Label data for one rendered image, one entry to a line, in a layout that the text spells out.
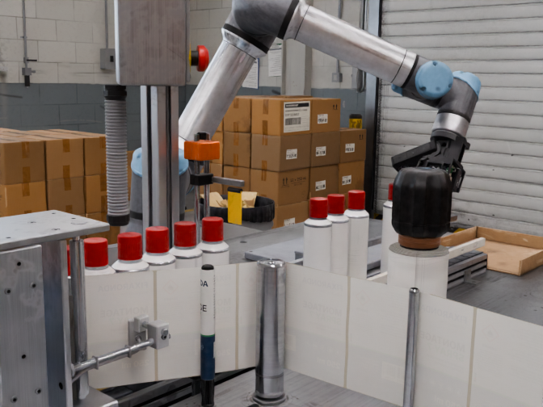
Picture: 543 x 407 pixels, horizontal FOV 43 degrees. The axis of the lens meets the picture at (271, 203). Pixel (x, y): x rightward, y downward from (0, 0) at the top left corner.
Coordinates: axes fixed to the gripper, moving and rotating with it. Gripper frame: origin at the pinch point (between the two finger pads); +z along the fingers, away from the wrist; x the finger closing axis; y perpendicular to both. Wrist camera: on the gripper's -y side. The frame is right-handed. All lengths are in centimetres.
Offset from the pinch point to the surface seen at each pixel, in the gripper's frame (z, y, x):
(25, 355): 48, 16, -88
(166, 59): 6, 0, -76
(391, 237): 7.2, 1.5, -8.0
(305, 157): -106, -239, 239
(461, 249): 0.0, 4.6, 18.2
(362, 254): 14.5, 2.9, -18.3
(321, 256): 19.2, 2.5, -30.2
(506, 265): -4.1, 7.0, 39.9
